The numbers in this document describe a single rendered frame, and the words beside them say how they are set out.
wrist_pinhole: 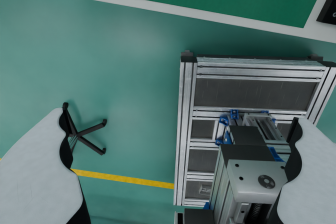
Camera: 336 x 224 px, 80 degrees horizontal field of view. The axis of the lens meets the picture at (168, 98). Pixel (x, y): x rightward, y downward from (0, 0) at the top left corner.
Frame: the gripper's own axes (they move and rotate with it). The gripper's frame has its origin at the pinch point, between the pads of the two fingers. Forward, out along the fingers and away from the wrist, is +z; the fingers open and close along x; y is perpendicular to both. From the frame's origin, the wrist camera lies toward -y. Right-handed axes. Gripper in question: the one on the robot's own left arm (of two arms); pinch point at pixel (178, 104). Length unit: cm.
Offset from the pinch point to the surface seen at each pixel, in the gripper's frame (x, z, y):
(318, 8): 31, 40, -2
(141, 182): -28, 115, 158
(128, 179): -40, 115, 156
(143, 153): -25, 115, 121
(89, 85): -61, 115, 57
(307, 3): 28.6, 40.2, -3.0
